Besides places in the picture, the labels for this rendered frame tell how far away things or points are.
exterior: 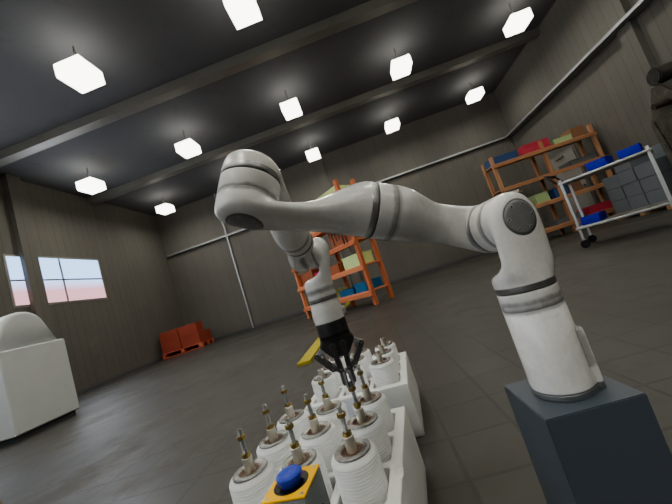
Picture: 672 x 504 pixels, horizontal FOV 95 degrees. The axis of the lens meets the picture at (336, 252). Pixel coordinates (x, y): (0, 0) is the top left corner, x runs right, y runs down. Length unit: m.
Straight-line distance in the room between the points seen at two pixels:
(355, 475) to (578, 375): 0.41
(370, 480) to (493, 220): 0.51
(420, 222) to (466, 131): 12.39
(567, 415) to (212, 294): 12.50
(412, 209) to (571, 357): 0.32
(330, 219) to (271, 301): 11.47
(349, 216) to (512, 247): 0.26
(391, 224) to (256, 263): 11.63
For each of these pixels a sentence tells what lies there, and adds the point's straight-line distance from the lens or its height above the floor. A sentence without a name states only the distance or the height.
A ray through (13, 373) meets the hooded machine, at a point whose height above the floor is 0.76.
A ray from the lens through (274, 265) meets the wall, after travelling 11.83.
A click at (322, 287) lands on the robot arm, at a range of 0.73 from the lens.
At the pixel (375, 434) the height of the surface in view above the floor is 0.23.
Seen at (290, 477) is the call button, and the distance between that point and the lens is 0.56.
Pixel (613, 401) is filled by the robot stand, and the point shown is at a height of 0.30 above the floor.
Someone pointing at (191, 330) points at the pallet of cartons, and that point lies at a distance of 11.25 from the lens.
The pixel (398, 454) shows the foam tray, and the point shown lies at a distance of 0.82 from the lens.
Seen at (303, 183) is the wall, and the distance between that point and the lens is 12.03.
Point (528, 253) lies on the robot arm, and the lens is 0.56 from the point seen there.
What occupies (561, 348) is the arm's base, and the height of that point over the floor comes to 0.38.
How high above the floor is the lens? 0.57
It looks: 6 degrees up
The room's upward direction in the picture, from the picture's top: 18 degrees counter-clockwise
